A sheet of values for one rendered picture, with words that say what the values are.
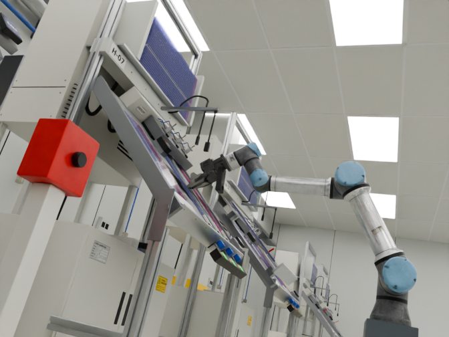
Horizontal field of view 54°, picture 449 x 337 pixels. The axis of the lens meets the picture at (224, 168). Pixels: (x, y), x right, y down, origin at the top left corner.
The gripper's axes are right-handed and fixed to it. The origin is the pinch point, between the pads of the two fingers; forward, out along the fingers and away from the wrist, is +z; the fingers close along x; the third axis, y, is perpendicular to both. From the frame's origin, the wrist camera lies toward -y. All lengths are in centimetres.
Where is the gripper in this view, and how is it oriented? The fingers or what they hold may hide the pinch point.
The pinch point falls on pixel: (190, 187)
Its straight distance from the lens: 199.6
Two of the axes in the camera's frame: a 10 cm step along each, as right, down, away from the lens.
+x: -3.2, -4.1, -8.6
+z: -8.8, 4.6, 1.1
